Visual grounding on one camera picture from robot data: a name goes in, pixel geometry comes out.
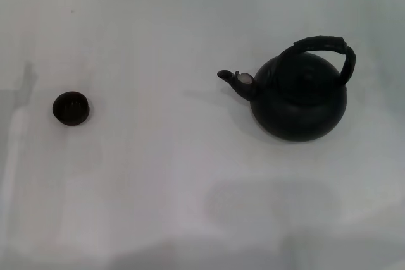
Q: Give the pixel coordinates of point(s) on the small dark brown teacup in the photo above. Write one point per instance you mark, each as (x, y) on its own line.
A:
(71, 109)

